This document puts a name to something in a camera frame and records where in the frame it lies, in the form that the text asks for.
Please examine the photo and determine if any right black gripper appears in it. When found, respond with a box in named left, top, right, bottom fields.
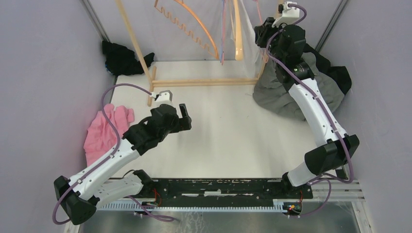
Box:
left=255, top=17, right=289, bottom=65

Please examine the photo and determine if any white skirt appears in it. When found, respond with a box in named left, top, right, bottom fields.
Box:
left=229, top=0, right=264, bottom=78

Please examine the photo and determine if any grey garment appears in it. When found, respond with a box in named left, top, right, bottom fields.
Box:
left=253, top=52, right=344, bottom=121

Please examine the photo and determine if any orange plastic hanger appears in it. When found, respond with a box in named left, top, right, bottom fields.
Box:
left=154, top=0, right=220, bottom=60

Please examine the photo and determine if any pink wire hanger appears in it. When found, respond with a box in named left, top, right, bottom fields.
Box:
left=254, top=0, right=268, bottom=63

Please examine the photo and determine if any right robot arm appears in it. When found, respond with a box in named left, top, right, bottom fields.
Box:
left=254, top=17, right=360, bottom=198

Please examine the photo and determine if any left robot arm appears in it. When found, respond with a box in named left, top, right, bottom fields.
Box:
left=52, top=103, right=192, bottom=225

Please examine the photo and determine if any wooden hanger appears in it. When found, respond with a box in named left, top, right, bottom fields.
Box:
left=232, top=0, right=244, bottom=61

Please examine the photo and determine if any wooden clothes rack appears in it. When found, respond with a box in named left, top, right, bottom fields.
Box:
left=115, top=0, right=266, bottom=92

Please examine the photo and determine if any black garment left corner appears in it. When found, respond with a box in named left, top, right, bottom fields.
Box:
left=102, top=40, right=144, bottom=76

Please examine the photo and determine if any black garment corner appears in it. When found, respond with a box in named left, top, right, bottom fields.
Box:
left=102, top=40, right=144, bottom=76
left=303, top=43, right=352, bottom=95

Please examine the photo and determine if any pink garment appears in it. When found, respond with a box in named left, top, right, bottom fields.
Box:
left=84, top=103, right=135, bottom=166

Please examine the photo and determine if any black garment right corner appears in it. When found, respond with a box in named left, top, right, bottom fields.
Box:
left=303, top=43, right=352, bottom=95

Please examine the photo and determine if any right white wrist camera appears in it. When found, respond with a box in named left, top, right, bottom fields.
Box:
left=272, top=1, right=306, bottom=28

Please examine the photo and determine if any blue wire hanger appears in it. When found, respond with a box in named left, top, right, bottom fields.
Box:
left=219, top=0, right=227, bottom=63

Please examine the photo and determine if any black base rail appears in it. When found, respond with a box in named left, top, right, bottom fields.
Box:
left=133, top=178, right=313, bottom=207

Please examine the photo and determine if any white cable duct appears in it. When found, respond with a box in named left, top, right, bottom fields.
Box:
left=97, top=199, right=294, bottom=214

